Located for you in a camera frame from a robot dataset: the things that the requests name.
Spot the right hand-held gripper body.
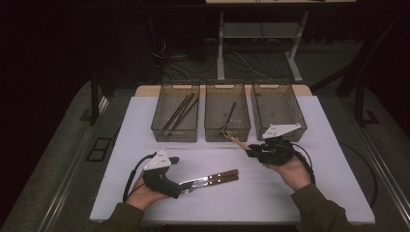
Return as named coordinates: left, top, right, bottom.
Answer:
left=257, top=123, right=303, bottom=167

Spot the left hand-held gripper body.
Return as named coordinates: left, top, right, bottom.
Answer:
left=141, top=148, right=182, bottom=200

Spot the clear amber plastic spoon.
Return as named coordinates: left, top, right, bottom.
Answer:
left=219, top=127, right=251, bottom=152

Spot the steel spoon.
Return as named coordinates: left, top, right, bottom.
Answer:
left=220, top=101, right=238, bottom=131

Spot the smoky clear plastic bin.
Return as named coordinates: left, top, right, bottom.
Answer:
left=204, top=80, right=251, bottom=143
left=250, top=80, right=308, bottom=143
left=150, top=81, right=201, bottom=143

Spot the person's left hand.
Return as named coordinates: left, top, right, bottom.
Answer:
left=125, top=173, right=170, bottom=212

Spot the person's right hand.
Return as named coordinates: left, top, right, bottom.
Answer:
left=262, top=155, right=312, bottom=192

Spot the black metal stand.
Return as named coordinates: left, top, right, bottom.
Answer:
left=89, top=69, right=117, bottom=127
left=352, top=64, right=382, bottom=129

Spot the black slanted stand leg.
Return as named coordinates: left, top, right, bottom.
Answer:
left=310, top=13, right=410, bottom=98

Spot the left hand-held gripper black cable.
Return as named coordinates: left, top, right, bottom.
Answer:
left=122, top=153, right=158, bottom=203

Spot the hand-held gripper black cable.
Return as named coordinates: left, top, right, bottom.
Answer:
left=291, top=142, right=317, bottom=186
left=122, top=153, right=158, bottom=203

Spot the right hand-held gripper black cable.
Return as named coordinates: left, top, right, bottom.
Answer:
left=291, top=142, right=317, bottom=186

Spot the white floor cable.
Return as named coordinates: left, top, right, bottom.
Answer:
left=231, top=50, right=273, bottom=80

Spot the tangle of black floor cables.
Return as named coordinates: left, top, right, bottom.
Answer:
left=151, top=35, right=265, bottom=81

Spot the aluminium floor rail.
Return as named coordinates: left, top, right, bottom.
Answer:
left=37, top=96, right=110, bottom=232
left=356, top=124, right=410, bottom=221

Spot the long black floor cable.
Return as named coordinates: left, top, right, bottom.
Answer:
left=337, top=140, right=379, bottom=208

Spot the white metal frame desk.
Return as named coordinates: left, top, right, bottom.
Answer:
left=205, top=0, right=357, bottom=83

